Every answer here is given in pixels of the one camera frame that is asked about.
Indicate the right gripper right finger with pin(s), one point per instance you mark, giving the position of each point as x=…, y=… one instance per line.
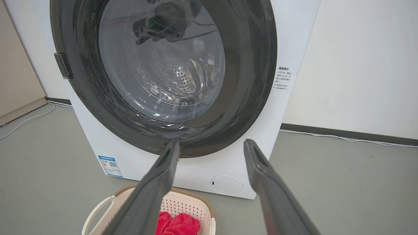
x=274, y=195

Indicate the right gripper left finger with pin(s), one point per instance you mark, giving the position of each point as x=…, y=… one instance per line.
x=147, y=202

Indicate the cream perforated laundry basket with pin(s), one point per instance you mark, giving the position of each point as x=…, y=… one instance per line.
x=183, y=204

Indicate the red garment with white stripes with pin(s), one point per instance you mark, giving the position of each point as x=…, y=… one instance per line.
x=179, y=225

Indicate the round white filter cover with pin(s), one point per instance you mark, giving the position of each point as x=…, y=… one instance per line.
x=226, y=185

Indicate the blue energy label sticker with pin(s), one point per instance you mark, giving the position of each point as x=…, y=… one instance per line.
x=110, y=166

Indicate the white front-load washing machine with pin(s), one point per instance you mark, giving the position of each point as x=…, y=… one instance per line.
x=196, y=173

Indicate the black baseboard strip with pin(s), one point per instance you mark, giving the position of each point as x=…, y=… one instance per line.
x=352, y=133
x=58, y=101

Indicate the black text warning sticker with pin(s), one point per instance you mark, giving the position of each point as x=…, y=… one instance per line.
x=283, y=78

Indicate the steel washer drum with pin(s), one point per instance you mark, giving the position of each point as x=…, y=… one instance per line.
x=176, y=75

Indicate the black round washer door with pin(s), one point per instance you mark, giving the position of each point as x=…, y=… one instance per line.
x=81, y=65

